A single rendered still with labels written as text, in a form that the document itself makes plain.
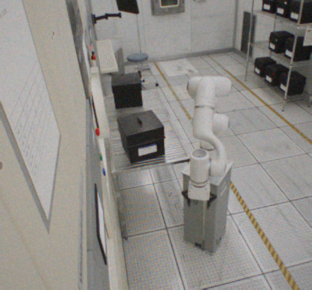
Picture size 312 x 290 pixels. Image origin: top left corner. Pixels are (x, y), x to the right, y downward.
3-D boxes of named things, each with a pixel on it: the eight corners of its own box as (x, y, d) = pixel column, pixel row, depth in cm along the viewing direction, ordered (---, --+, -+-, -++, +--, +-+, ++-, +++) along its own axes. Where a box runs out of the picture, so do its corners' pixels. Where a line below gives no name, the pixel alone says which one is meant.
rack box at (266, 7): (259, 10, 441) (261, -8, 427) (274, 9, 446) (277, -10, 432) (271, 14, 416) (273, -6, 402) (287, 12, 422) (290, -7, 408)
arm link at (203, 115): (229, 112, 135) (225, 177, 130) (195, 110, 139) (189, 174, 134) (230, 106, 127) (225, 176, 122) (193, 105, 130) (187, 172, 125)
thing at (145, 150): (130, 164, 213) (127, 145, 204) (121, 145, 235) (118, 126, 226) (166, 154, 220) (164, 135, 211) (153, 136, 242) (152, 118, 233)
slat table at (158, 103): (192, 226, 255) (192, 158, 214) (125, 240, 247) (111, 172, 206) (160, 145, 363) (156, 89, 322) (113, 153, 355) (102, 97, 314)
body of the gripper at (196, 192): (211, 175, 135) (209, 192, 141) (189, 173, 138) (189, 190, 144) (209, 186, 129) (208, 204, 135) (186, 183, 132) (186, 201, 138)
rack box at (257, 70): (251, 71, 497) (253, 57, 483) (267, 70, 499) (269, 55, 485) (260, 78, 471) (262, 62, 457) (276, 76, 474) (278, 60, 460)
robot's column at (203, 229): (226, 231, 248) (234, 161, 207) (213, 256, 229) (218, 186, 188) (197, 218, 262) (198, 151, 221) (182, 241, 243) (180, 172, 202)
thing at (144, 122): (166, 138, 211) (165, 122, 204) (127, 148, 204) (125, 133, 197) (152, 119, 235) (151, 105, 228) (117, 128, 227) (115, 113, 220)
